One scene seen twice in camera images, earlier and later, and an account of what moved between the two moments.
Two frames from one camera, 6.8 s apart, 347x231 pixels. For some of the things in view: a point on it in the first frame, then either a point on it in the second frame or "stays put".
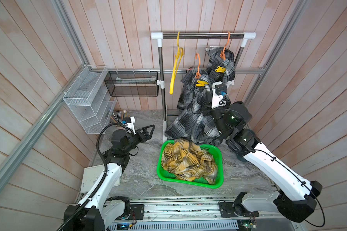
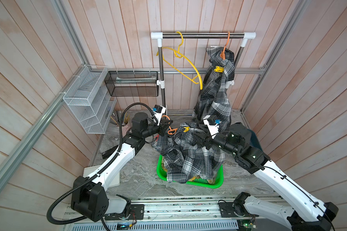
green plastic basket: x=165 y=175 stays put
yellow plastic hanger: x=179 y=54 to x=180 y=55
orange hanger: x=198 y=75 to x=171 y=132
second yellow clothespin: x=220 y=69 stays put
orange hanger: x=222 y=53 stays put
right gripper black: x=209 y=111 to x=204 y=139
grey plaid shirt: x=188 y=122 to x=185 y=159
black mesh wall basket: x=132 y=83 stays put
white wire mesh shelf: x=88 y=96 stays put
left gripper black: x=147 y=136 to x=162 y=127
